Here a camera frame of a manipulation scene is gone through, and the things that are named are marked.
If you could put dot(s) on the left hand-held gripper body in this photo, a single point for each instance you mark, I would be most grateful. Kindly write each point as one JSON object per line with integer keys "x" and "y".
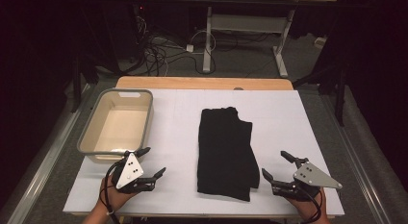
{"x": 128, "y": 172}

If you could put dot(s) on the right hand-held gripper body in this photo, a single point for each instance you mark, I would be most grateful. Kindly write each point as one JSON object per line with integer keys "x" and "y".
{"x": 309, "y": 177}

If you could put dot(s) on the translucent plastic bin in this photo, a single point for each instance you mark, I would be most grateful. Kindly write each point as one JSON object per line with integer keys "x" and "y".
{"x": 118, "y": 124}

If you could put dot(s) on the black garment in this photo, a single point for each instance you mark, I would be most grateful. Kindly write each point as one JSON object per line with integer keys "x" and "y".
{"x": 224, "y": 153}

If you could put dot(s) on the person's left hand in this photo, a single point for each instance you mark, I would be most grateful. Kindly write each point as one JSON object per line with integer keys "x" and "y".
{"x": 115, "y": 198}

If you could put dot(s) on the person's right hand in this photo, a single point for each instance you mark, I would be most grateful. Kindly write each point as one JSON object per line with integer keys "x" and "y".
{"x": 304, "y": 209}

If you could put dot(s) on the white table mat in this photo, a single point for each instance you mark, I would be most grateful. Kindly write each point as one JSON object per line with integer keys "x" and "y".
{"x": 173, "y": 134}

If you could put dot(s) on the black stand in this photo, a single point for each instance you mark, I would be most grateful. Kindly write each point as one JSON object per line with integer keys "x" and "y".
{"x": 340, "y": 99}
{"x": 77, "y": 83}

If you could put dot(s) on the wooden table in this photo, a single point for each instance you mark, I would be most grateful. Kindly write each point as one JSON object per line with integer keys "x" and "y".
{"x": 192, "y": 83}

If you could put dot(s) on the white power adapter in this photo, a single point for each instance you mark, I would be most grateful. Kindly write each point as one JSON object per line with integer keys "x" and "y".
{"x": 190, "y": 48}

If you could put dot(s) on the metal floor rail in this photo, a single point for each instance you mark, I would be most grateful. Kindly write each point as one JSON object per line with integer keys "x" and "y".
{"x": 359, "y": 172}
{"x": 48, "y": 160}

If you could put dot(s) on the white frame desk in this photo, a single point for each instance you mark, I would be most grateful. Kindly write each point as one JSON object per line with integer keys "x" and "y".
{"x": 247, "y": 23}

